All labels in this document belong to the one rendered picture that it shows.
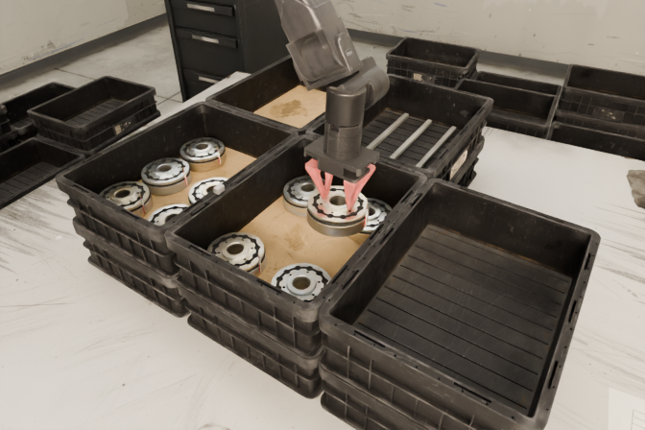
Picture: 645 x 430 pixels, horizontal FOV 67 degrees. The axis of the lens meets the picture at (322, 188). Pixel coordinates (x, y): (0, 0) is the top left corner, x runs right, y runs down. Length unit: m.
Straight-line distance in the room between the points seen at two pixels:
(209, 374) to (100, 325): 0.25
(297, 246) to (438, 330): 0.30
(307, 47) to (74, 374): 0.68
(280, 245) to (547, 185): 0.78
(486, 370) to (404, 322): 0.14
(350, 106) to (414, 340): 0.37
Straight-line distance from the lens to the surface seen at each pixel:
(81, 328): 1.06
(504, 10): 4.04
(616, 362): 1.05
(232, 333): 0.89
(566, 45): 4.06
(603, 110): 2.38
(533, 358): 0.83
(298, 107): 1.40
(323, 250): 0.91
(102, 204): 0.94
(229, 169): 1.15
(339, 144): 0.73
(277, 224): 0.98
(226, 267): 0.76
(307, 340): 0.76
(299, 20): 0.69
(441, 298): 0.86
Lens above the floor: 1.45
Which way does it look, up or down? 36 degrees down
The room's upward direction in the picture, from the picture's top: straight up
